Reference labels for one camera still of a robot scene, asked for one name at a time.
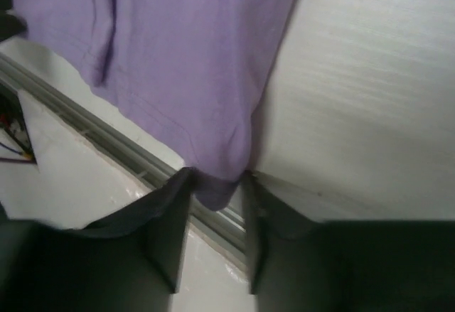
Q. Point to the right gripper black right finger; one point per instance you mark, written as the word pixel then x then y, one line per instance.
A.
pixel 297 264

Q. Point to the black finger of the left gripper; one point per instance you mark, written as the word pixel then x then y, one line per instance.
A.
pixel 10 25

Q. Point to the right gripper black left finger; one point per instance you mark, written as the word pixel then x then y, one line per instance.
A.
pixel 129 260

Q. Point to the lilac t shirt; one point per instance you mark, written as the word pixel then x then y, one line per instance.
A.
pixel 191 73

